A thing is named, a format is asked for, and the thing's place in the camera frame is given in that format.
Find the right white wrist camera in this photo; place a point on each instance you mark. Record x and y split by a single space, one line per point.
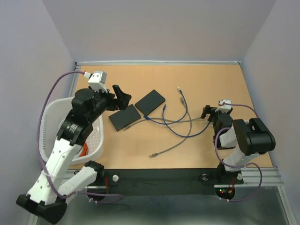
225 105

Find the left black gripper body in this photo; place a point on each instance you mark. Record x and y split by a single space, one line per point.
106 101

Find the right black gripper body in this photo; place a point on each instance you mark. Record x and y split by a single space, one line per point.
213 117

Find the black network switch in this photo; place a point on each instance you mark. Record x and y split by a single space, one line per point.
123 118
150 102

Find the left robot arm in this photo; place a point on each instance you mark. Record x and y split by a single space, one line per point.
49 196

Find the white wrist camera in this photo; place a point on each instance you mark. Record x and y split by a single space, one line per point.
225 105
97 81

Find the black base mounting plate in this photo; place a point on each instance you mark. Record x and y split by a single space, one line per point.
188 181

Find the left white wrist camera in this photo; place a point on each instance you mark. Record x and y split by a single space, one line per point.
97 81

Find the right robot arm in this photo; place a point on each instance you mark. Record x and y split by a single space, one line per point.
236 143

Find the coiled coloured cable spools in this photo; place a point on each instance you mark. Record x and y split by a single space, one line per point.
85 150

